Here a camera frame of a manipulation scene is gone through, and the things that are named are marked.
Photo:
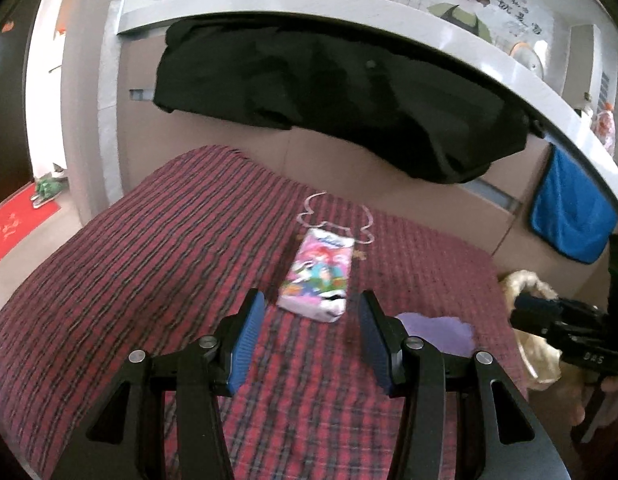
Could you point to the red door mat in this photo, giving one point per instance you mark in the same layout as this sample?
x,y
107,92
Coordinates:
x,y
18,218

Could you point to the black refrigerator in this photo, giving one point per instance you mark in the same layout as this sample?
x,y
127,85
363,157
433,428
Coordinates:
x,y
15,166

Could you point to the black cloth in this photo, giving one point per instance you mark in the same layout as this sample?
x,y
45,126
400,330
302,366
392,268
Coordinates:
x,y
429,116

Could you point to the blue towel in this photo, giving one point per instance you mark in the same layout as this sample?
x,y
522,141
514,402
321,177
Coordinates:
x,y
569,211

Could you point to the purple paper piece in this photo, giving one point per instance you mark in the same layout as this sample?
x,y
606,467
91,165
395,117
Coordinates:
x,y
448,334

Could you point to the grey kitchen countertop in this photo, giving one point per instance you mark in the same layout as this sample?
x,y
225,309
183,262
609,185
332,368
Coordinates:
x,y
423,29

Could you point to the orange-capped plastic bottle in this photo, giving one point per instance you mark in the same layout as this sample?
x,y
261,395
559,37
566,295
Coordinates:
x,y
604,128

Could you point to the pink cartoon tissue pack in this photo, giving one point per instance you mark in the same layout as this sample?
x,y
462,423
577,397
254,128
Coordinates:
x,y
316,283

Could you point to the round glass lid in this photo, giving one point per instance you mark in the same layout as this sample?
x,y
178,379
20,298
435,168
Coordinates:
x,y
524,54

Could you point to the right hand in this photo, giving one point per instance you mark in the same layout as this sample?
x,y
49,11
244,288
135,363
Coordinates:
x,y
582,393

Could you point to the beige trash bag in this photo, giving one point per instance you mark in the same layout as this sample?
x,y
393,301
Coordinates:
x,y
541,360

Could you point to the green slippers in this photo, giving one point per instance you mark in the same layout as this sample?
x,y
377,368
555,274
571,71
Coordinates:
x,y
46,189

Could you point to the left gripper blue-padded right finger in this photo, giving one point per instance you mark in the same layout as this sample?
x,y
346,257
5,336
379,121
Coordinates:
x,y
498,435

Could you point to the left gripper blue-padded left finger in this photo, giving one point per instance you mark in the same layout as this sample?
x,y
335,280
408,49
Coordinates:
x,y
122,436

